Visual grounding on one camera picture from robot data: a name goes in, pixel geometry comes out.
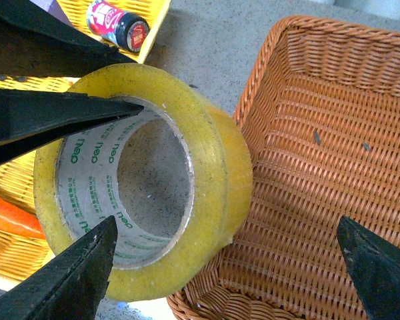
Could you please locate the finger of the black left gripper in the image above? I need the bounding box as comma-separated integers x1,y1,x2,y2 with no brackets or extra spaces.
0,89,143,165
0,1,132,77

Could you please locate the brown wicker basket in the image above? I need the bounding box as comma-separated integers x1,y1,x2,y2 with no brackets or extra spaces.
167,15,400,319

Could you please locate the yellow packing tape roll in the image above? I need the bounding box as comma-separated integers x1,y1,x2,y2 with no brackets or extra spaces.
33,63,253,302

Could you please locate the purple foam block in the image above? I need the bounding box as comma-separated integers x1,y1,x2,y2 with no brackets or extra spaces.
38,0,73,27

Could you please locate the small red labelled can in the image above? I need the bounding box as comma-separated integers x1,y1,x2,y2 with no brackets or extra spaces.
86,1,150,53

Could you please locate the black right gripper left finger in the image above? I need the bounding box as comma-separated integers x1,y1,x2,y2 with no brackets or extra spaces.
0,216,117,319

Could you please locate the orange toy carrot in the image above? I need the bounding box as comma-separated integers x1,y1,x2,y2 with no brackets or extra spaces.
0,198,45,239

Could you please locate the yellow wicker basket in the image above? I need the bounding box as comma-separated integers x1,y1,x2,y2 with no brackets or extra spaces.
0,1,171,283

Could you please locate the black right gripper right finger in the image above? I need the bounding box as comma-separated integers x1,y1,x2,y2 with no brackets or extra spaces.
337,216,400,319

